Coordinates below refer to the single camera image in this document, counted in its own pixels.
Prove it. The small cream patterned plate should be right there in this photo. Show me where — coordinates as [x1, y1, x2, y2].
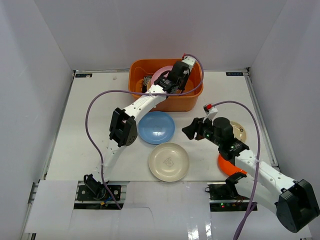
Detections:
[230, 121, 247, 142]

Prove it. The cream round plate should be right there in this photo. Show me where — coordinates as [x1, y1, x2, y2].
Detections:
[148, 142, 190, 183]

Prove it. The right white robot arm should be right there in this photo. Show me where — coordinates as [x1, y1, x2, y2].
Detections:
[182, 117, 320, 233]

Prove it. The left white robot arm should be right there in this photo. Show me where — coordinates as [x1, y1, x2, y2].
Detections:
[83, 55, 197, 200]

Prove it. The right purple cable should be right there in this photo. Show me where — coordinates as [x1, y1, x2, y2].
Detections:
[212, 100, 262, 240]

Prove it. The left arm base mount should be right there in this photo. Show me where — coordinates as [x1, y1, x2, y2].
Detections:
[73, 184, 124, 210]

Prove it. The orange plastic bin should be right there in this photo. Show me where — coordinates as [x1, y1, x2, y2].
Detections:
[128, 58, 204, 112]

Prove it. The blue round plate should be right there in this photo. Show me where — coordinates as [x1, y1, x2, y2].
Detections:
[138, 111, 176, 145]

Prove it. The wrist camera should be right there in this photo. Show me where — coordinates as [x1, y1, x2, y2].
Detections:
[182, 54, 197, 71]
[202, 103, 218, 123]

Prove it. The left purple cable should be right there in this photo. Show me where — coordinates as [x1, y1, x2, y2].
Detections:
[84, 53, 205, 210]

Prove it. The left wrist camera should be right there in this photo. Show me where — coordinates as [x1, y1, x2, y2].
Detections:
[182, 54, 197, 71]

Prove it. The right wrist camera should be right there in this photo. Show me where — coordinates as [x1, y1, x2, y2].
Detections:
[202, 103, 218, 123]

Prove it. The orange round plate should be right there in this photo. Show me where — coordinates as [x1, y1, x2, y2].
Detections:
[217, 154, 247, 176]

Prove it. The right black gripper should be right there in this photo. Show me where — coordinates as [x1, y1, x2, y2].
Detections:
[181, 115, 222, 147]

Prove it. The pink round plate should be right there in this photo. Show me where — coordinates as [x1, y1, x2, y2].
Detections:
[147, 65, 173, 90]

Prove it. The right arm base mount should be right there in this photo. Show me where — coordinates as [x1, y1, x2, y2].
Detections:
[204, 183, 249, 213]

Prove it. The black floral rectangular plate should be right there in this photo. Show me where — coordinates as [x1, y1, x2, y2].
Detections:
[141, 75, 152, 93]

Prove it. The purple cable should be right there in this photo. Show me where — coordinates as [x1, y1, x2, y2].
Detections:
[84, 53, 205, 210]
[212, 100, 262, 240]

